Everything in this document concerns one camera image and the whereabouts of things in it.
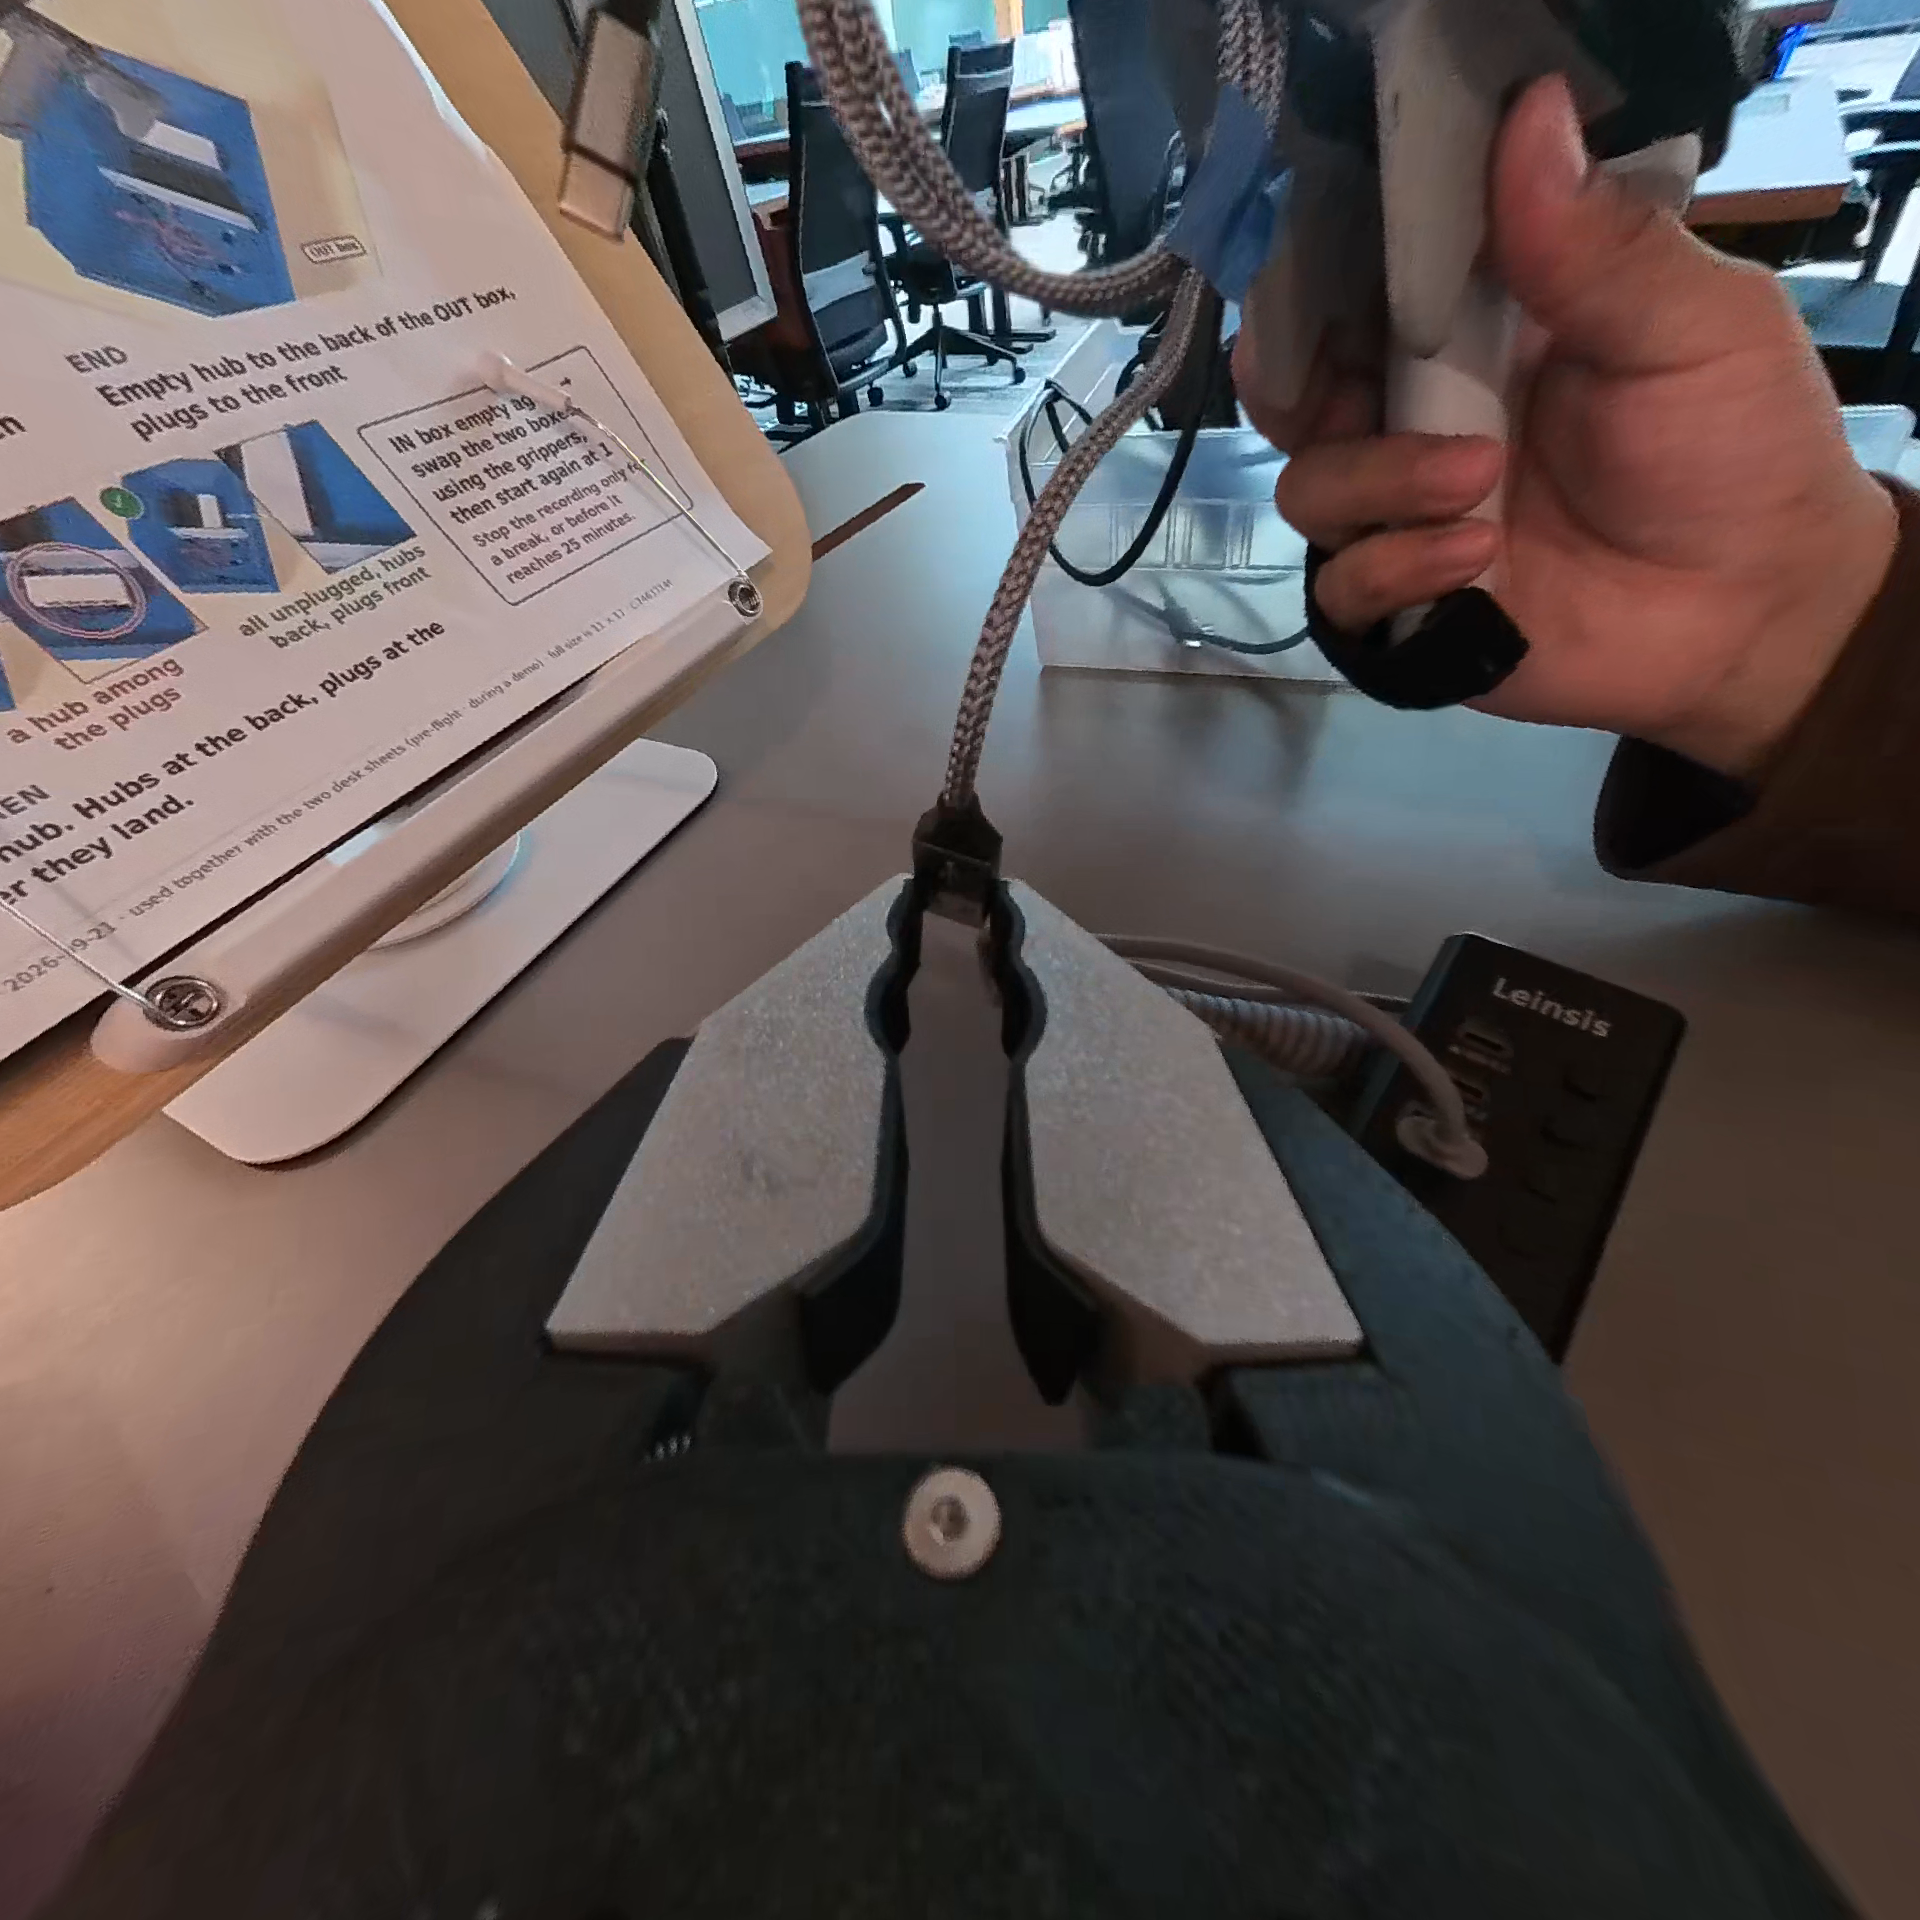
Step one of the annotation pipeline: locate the computer monitor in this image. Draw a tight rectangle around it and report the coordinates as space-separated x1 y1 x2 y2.
630 0 781 355

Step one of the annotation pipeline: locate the black office chair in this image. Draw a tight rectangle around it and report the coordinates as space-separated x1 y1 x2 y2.
941 37 1023 168
783 104 1037 442
1067 0 1204 261

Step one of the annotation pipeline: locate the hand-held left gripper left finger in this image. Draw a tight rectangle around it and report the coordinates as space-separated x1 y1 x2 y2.
543 873 927 1397

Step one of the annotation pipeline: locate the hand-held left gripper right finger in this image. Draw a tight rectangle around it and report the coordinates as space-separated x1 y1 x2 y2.
977 877 1368 1408

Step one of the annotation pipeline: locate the black cable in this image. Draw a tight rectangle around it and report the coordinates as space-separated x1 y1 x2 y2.
1020 381 1310 656

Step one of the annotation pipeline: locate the grey coiled cable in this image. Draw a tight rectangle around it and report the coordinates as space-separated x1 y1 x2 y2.
1101 938 1489 1180

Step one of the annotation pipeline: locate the printed instruction sheet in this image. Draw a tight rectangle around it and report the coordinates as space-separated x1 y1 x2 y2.
0 0 775 1059

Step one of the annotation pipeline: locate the blue tape piece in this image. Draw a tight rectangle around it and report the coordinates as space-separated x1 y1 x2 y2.
1181 88 1295 301

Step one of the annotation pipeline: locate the clear plastic box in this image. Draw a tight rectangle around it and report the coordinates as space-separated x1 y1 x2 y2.
1000 319 1920 689

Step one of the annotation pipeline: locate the black usb hub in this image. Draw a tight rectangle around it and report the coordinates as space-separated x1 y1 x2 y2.
1335 932 1689 1365

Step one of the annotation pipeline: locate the wooden office desk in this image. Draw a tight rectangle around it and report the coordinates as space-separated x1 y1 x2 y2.
1680 31 1864 232

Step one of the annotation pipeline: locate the person's right hand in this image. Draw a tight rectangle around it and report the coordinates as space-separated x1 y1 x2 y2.
1230 75 1894 781

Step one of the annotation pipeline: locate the grey braided usb cable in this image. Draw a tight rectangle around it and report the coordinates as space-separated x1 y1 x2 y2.
795 0 1291 946

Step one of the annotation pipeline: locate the person's right forearm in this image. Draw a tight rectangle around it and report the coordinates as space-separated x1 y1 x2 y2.
1597 471 1920 917

